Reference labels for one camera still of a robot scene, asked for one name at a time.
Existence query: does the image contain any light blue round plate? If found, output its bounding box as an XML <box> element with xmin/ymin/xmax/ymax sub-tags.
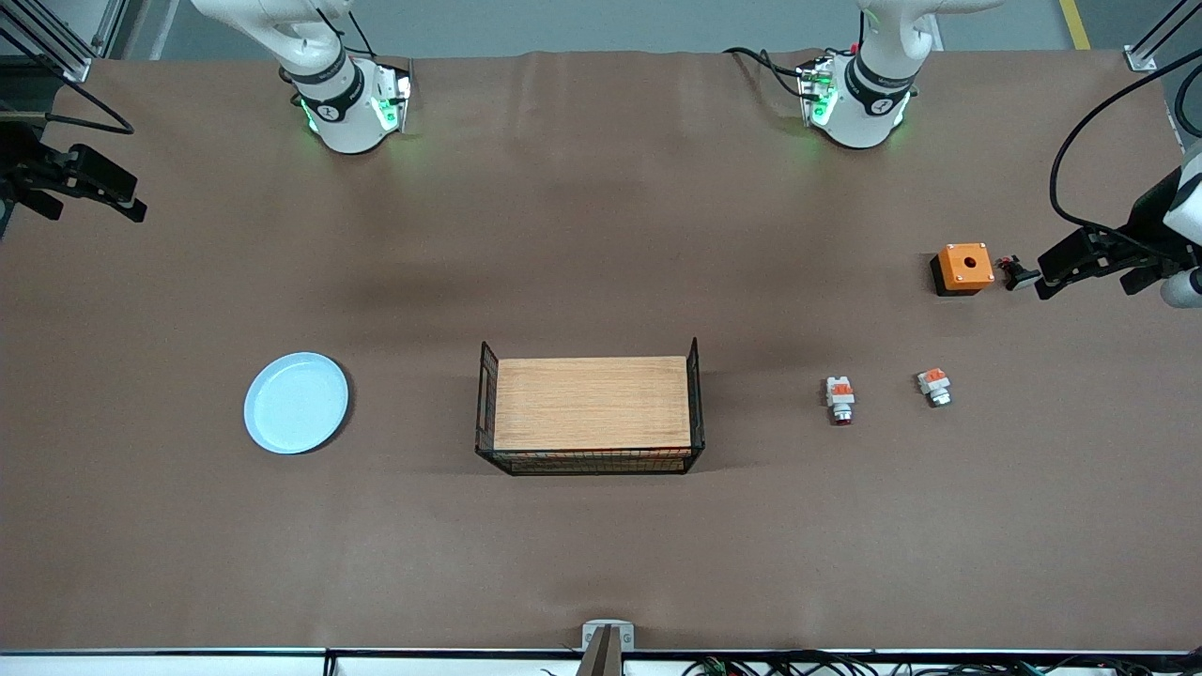
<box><xmin>243</xmin><ymin>352</ymin><xmax>350</xmax><ymax>456</ymax></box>

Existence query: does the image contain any small black button part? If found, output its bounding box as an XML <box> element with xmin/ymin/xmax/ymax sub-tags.
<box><xmin>996</xmin><ymin>254</ymin><xmax>1042</xmax><ymax>293</ymax></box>

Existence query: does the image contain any brown table cover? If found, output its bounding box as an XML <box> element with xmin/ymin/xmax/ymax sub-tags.
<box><xmin>0</xmin><ymin>49</ymin><xmax>1202</xmax><ymax>654</ymax></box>

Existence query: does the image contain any wooden board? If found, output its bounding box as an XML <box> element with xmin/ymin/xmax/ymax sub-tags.
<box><xmin>494</xmin><ymin>356</ymin><xmax>694</xmax><ymax>453</ymax></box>

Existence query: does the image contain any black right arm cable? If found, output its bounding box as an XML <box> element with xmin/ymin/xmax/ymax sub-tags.
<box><xmin>0</xmin><ymin>19</ymin><xmax>135</xmax><ymax>135</ymax></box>

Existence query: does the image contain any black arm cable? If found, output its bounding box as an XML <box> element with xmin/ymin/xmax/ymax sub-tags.
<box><xmin>1049</xmin><ymin>47</ymin><xmax>1202</xmax><ymax>260</ymax></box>
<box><xmin>0</xmin><ymin>19</ymin><xmax>135</xmax><ymax>135</ymax></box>

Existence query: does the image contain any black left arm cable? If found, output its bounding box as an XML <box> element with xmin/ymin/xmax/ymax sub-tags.
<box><xmin>1049</xmin><ymin>47</ymin><xmax>1202</xmax><ymax>260</ymax></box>

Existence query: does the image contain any orange button enclosure box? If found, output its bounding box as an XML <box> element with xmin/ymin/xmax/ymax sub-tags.
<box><xmin>930</xmin><ymin>243</ymin><xmax>995</xmax><ymax>298</ymax></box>

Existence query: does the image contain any aluminium frame post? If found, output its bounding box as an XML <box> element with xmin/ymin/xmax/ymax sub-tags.
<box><xmin>0</xmin><ymin>0</ymin><xmax>128</xmax><ymax>85</ymax></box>
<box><xmin>1125</xmin><ymin>0</ymin><xmax>1202</xmax><ymax>72</ymax></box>

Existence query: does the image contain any black base power cable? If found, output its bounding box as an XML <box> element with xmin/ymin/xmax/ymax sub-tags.
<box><xmin>722</xmin><ymin>46</ymin><xmax>811</xmax><ymax>100</ymax></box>

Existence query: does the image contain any black wire basket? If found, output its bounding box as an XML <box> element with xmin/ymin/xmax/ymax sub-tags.
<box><xmin>475</xmin><ymin>338</ymin><xmax>705</xmax><ymax>477</ymax></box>

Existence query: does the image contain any white table edge rail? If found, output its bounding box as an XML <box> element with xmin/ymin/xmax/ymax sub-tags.
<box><xmin>0</xmin><ymin>648</ymin><xmax>1202</xmax><ymax>676</ymax></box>

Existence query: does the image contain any black cable bundle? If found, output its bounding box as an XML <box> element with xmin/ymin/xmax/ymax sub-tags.
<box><xmin>681</xmin><ymin>652</ymin><xmax>1202</xmax><ymax>676</ymax></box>

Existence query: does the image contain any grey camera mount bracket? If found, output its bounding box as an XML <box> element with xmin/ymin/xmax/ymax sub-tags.
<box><xmin>574</xmin><ymin>620</ymin><xmax>636</xmax><ymax>676</ymax></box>

